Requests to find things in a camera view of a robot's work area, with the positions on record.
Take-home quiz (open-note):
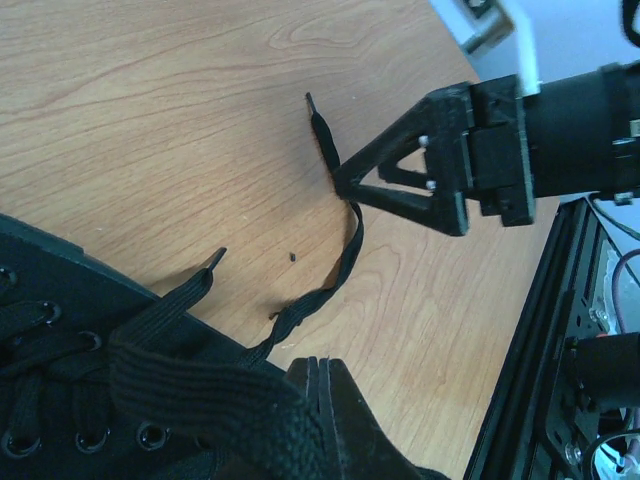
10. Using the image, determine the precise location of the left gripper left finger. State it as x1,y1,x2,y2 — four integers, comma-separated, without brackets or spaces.
286,357,319,413

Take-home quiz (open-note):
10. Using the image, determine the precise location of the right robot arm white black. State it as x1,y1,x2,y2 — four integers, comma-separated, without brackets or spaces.
328,64,639,236

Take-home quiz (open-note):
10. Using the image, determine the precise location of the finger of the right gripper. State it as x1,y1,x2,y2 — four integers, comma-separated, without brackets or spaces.
331,88,473,200
344,149,471,237

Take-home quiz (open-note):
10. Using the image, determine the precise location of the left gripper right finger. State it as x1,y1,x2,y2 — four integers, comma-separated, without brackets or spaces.
318,359,446,480

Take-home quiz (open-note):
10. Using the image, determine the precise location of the black canvas shoe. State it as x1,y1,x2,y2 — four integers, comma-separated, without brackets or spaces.
0,213,346,480

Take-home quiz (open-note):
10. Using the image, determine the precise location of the black shoelace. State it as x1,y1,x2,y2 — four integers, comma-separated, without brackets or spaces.
107,91,365,431

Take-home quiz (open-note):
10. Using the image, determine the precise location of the black aluminium frame base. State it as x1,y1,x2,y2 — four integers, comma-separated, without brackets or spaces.
462,197,640,480

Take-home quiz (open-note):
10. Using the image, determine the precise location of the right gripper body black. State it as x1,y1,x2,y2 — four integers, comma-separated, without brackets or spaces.
462,75,536,227

